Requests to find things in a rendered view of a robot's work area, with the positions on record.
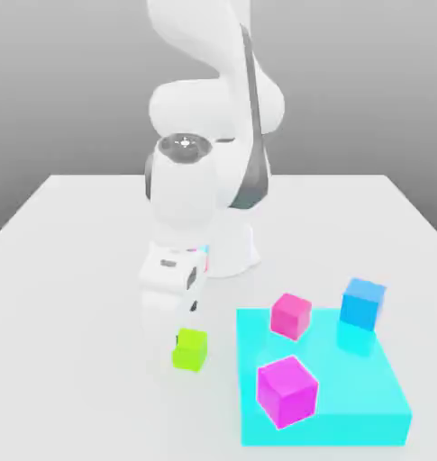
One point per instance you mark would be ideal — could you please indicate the small blue cube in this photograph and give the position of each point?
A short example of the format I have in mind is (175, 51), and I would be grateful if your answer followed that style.
(360, 304)

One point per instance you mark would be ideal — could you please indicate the small green cube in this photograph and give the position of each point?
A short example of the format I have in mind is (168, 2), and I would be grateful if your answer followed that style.
(190, 351)

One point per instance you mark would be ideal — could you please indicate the small magenta cube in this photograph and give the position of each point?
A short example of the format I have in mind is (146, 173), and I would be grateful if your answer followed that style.
(288, 392)

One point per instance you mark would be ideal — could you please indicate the small cyan cube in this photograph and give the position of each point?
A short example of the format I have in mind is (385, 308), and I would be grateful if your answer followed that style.
(355, 340)

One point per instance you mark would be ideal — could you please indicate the large cyan box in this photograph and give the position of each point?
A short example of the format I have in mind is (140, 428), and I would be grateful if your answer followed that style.
(347, 389)

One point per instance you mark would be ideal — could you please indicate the small pink cube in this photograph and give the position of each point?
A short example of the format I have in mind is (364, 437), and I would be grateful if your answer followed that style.
(290, 317)

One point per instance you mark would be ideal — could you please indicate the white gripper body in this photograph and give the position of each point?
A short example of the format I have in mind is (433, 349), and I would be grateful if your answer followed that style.
(164, 306)

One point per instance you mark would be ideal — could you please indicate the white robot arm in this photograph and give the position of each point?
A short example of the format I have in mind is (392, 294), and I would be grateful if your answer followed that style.
(189, 108)

